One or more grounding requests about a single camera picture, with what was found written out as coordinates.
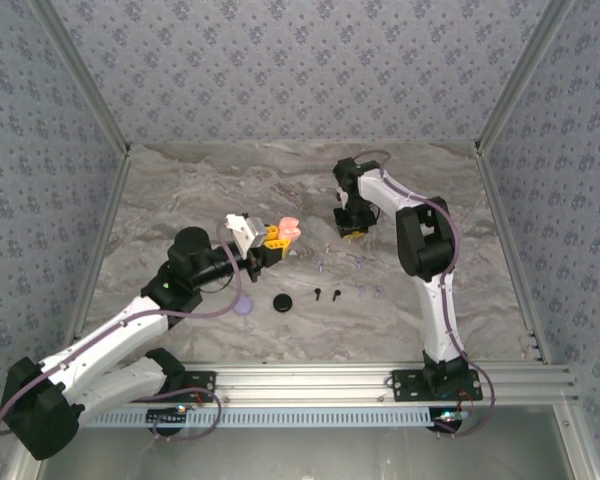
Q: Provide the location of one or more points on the pink earbud charging case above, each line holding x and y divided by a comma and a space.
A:
291, 231

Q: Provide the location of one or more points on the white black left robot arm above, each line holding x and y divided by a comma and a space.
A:
110, 340

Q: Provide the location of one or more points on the lavender earbud charging case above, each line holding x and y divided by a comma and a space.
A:
243, 305

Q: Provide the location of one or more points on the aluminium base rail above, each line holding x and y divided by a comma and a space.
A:
305, 382

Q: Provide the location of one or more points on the aluminium side rail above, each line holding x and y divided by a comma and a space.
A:
501, 225
102, 250

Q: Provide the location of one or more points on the small circuit board with LED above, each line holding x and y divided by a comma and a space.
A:
450, 416
167, 414

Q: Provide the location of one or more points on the aluminium table edge rail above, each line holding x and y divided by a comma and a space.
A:
305, 143

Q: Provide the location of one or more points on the black earbud charging case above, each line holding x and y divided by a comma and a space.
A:
282, 303

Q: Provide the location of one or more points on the aluminium corner post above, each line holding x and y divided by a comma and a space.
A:
522, 75
86, 75

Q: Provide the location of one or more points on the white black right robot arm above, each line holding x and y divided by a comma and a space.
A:
440, 325

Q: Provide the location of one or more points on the aluminium lower frame post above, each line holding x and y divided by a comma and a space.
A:
580, 445
25, 472

